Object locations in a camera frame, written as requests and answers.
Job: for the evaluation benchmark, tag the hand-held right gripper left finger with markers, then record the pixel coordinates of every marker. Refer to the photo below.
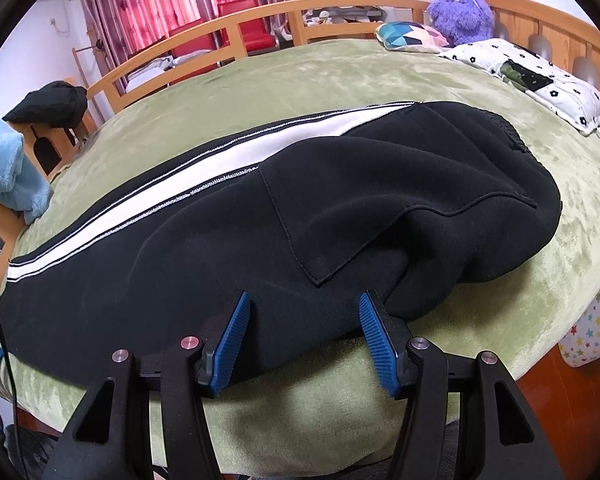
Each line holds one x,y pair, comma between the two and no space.
232,340

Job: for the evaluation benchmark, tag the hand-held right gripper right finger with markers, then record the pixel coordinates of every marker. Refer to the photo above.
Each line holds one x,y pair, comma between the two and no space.
377,345

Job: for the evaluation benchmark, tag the black pants with white stripe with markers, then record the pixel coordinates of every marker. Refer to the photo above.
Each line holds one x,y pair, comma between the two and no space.
290,220

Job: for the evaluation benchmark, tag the star-print bed sheet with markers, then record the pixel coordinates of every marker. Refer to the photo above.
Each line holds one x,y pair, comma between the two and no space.
597,325

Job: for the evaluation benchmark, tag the green plush blanket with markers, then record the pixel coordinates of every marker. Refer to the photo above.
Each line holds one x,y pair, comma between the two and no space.
330,80

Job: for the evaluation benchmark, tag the light blue fleece garment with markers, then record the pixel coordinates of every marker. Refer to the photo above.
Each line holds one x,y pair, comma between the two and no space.
7,170

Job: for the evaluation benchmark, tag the red chair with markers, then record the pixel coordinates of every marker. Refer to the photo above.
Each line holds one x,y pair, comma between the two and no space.
195,45
245,22

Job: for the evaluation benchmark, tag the black garment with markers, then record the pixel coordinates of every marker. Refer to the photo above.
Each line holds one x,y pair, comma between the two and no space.
50,104

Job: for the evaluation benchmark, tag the wooden coat rack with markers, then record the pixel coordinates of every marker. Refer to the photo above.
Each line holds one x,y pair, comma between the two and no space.
87,67

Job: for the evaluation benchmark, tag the colourful geometric pillow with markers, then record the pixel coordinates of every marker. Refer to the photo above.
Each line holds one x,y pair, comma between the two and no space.
410,36

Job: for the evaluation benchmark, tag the white flower-print pillow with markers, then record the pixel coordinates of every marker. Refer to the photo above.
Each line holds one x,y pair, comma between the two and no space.
535,75

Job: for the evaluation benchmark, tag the purple plush toy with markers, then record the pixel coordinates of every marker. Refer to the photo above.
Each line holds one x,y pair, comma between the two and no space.
460,12

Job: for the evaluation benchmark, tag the wooden bed frame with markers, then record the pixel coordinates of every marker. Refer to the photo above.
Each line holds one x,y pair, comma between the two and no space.
260,15

